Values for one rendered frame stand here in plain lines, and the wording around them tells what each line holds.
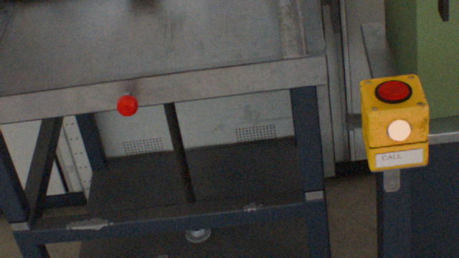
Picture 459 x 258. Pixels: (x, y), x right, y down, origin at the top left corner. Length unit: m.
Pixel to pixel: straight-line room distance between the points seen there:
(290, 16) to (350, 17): 0.66
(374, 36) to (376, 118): 0.45
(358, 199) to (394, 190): 1.08
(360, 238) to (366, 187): 0.19
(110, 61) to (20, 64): 0.16
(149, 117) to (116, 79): 0.89
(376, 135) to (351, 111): 1.10
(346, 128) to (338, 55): 0.21
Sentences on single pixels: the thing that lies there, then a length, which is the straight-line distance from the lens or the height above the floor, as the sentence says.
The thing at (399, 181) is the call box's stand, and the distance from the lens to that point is 1.18.
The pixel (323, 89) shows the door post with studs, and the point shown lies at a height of 0.30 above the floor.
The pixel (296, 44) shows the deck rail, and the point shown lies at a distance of 1.31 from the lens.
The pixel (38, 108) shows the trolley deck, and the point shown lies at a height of 0.81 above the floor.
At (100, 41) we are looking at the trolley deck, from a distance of 1.42.
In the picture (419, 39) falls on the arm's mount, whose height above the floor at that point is 0.90.
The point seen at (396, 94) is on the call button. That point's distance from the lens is 1.09.
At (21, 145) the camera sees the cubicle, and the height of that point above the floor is 0.25.
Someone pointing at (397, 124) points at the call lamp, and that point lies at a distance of 1.08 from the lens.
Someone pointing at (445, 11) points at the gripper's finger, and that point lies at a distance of 1.03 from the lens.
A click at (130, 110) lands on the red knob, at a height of 0.82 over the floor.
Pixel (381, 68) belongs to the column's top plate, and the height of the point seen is 0.75.
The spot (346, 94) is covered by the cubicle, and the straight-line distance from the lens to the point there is 2.15.
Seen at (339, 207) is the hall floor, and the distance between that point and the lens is 2.25.
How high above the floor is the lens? 1.55
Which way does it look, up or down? 37 degrees down
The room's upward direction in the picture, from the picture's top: 10 degrees counter-clockwise
